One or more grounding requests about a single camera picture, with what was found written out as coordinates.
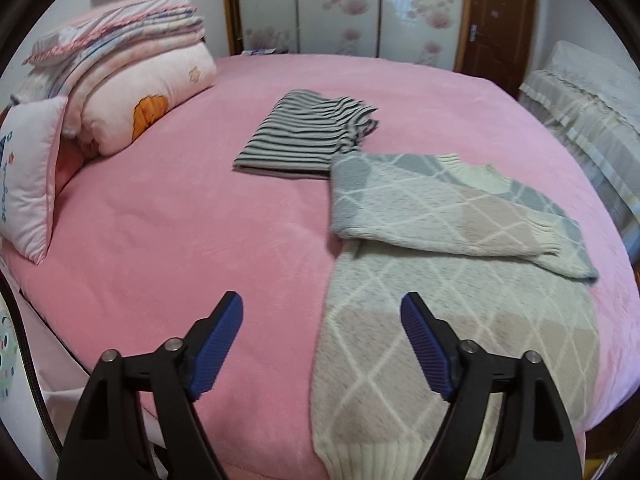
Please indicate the white pink embroidered cushion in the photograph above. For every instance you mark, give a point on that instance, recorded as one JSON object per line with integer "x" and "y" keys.
{"x": 30, "y": 185}

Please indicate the black white striped folded garment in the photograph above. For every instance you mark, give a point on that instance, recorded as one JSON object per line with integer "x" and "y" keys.
{"x": 300, "y": 140}

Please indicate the brown wooden door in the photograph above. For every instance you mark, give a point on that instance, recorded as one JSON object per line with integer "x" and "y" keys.
{"x": 500, "y": 20}

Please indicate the folded pastel striped blanket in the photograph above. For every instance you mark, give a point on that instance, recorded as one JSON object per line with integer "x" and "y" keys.
{"x": 160, "y": 35}

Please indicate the grey beige diamond knit sweater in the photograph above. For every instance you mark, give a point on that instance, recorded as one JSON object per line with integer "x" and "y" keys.
{"x": 450, "y": 220}

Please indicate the floral sliding door wardrobe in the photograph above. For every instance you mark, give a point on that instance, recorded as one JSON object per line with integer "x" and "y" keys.
{"x": 340, "y": 5}

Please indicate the pink ruffled pillow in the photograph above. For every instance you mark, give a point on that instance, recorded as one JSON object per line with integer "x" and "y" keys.
{"x": 110, "y": 17}

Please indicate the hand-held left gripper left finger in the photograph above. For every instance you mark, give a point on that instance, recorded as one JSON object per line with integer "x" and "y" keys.
{"x": 217, "y": 345}

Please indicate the lace covered furniture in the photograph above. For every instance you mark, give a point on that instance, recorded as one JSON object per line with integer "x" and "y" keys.
{"x": 590, "y": 110}

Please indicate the folded pink cartoon quilt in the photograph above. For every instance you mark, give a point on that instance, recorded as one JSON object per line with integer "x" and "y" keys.
{"x": 150, "y": 80}

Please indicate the white cartoon printed board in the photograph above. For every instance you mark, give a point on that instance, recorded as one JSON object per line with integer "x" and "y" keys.
{"x": 10, "y": 355}

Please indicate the bed with pink blanket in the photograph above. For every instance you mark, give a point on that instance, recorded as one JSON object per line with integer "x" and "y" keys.
{"x": 175, "y": 235}

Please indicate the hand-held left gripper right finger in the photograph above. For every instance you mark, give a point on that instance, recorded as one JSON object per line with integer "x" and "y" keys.
{"x": 430, "y": 345}

